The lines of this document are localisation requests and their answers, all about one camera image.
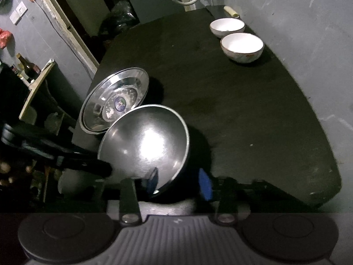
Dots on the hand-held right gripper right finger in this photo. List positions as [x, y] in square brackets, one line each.
[205, 183]

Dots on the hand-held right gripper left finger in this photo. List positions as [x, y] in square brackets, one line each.
[152, 180]

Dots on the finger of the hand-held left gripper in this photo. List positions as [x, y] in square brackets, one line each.
[85, 161]

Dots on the large steel plate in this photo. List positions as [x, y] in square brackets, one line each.
[86, 129]

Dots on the deep steel bowl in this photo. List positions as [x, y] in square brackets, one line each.
[146, 146]

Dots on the white ceramic bowl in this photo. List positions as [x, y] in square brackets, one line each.
[227, 26]
[242, 45]

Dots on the wooden counter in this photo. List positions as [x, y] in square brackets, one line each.
[35, 88]

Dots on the large dark glass bottle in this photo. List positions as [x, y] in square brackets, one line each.
[29, 68]

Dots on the red plastic bag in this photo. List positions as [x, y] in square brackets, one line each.
[4, 37]

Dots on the black plastic bag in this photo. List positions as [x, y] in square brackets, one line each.
[121, 13]

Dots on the cream rolled sheet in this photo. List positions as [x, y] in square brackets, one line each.
[231, 11]

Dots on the grey cabinet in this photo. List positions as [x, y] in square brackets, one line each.
[154, 0]

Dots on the door frame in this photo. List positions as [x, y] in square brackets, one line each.
[66, 24]

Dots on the white wall switch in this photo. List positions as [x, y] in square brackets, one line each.
[18, 12]

